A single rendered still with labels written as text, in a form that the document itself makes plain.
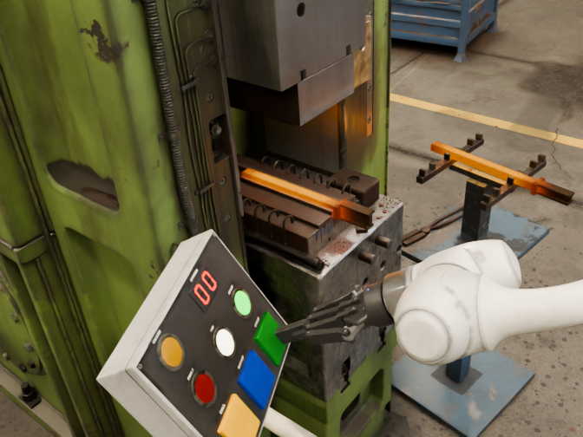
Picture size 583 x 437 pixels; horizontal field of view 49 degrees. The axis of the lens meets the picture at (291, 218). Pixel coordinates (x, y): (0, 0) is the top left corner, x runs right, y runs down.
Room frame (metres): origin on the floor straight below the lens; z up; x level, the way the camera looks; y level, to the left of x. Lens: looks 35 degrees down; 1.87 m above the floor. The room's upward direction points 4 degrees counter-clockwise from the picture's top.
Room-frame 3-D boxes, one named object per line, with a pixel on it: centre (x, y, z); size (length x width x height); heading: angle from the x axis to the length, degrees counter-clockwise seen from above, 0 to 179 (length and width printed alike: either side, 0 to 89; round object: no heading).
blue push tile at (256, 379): (0.76, 0.09, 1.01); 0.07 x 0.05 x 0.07; 164
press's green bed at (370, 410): (1.46, 0.03, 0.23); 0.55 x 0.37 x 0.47; 49
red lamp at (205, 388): (0.68, 0.16, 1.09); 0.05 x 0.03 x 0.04; 139
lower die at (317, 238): (1.41, 0.06, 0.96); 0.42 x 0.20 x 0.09; 49
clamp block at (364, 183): (1.45, -0.17, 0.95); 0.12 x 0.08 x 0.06; 49
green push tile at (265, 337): (0.86, 0.06, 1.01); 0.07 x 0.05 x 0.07; 164
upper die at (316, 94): (1.41, 0.06, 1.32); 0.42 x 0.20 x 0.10; 49
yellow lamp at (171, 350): (0.69, 0.20, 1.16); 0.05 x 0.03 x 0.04; 139
